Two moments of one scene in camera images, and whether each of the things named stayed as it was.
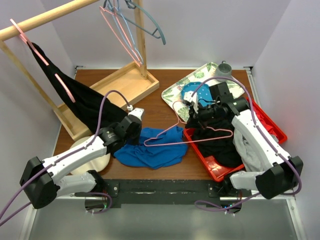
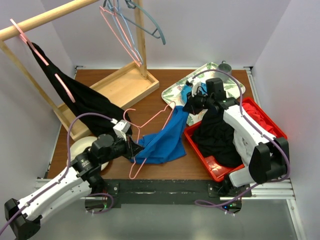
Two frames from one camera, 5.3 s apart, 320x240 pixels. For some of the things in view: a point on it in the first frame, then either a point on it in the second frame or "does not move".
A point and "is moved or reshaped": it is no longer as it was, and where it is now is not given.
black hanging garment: (97, 111) does not move
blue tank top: (156, 147) is moved or reshaped
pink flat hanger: (41, 57) does not move
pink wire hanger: (180, 121) → (139, 128)
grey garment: (251, 160) does not move
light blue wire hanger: (129, 30) does not move
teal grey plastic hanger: (156, 33) does not move
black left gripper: (136, 141) → (131, 148)
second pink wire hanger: (100, 7) does not move
